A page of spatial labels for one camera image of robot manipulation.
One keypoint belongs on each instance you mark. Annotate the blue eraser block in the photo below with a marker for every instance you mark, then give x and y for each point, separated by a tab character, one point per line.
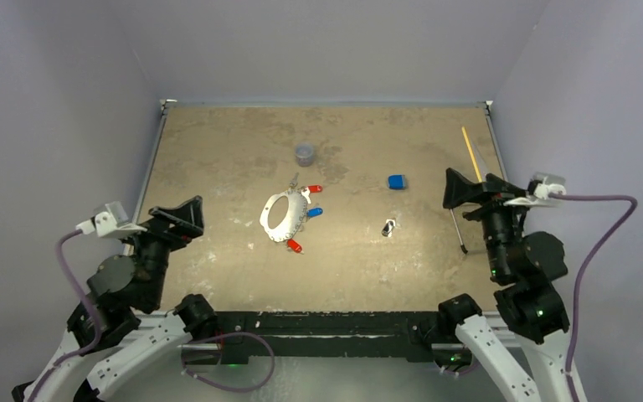
397	182

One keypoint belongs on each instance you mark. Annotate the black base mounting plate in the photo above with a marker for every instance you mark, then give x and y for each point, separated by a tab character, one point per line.
238	347

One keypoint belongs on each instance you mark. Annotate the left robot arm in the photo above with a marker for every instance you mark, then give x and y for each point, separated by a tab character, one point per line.
91	362

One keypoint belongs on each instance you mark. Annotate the blue key tag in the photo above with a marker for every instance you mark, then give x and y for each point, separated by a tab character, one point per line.
314	212

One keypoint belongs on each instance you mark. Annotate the metal key organizer plate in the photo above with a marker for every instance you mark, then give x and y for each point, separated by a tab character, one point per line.
298	201

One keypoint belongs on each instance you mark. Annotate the black wire stand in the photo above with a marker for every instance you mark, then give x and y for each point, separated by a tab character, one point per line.
469	233

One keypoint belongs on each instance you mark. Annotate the yellow wooden stick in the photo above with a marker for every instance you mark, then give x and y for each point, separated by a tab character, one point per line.
472	154

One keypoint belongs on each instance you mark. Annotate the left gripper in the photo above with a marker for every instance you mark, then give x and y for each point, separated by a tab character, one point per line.
187	218

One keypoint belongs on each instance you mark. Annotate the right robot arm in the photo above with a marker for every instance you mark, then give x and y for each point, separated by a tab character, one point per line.
524	266

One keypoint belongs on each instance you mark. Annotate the aluminium frame rail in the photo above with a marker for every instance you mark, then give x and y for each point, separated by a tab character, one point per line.
411	327

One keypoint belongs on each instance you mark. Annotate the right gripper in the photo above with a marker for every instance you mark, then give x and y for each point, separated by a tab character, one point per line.
459	189

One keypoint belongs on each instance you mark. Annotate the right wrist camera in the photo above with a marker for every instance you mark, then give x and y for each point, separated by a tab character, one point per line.
540	191

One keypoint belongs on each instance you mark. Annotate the small grey cup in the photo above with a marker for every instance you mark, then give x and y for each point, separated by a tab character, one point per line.
305	154

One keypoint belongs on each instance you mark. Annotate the black key tag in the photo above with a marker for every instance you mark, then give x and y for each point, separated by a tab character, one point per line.
388	228

